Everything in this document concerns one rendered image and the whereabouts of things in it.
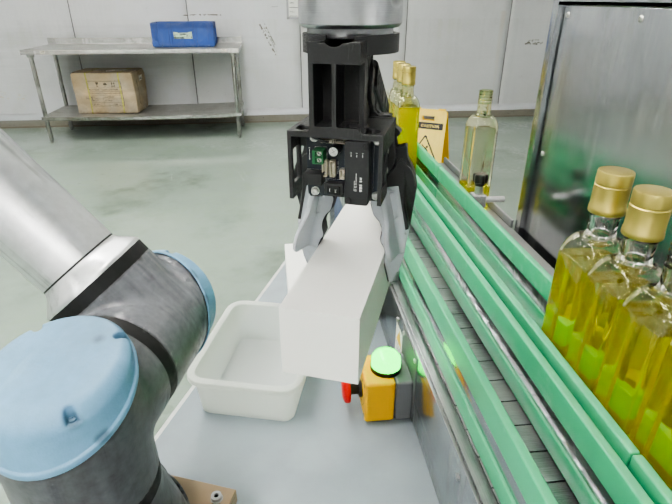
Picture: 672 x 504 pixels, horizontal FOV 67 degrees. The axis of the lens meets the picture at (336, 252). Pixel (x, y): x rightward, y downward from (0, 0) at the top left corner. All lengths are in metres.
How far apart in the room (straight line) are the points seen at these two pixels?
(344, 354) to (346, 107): 0.18
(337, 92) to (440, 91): 6.15
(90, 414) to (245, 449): 0.38
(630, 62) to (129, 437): 0.77
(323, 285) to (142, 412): 0.18
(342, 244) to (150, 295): 0.19
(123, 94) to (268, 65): 1.60
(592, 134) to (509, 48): 5.83
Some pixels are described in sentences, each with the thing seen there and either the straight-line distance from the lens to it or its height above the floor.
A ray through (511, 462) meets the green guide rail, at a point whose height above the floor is 0.94.
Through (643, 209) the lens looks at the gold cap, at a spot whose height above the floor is 1.15.
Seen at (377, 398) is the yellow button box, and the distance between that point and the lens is 0.76.
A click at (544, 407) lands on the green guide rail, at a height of 0.92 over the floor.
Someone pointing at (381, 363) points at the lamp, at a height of 0.85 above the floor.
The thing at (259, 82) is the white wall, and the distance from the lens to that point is 6.19.
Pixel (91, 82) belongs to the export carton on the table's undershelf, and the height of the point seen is 0.56.
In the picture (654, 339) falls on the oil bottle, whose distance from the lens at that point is 0.50.
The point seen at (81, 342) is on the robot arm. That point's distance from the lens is 0.46.
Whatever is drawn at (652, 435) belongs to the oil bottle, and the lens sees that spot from 0.53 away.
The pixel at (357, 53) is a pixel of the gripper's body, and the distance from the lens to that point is 0.35.
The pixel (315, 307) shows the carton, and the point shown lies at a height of 1.11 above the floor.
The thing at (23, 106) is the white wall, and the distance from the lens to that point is 6.84.
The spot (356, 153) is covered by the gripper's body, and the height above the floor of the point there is 1.22.
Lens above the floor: 1.31
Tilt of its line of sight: 27 degrees down
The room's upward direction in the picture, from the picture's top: straight up
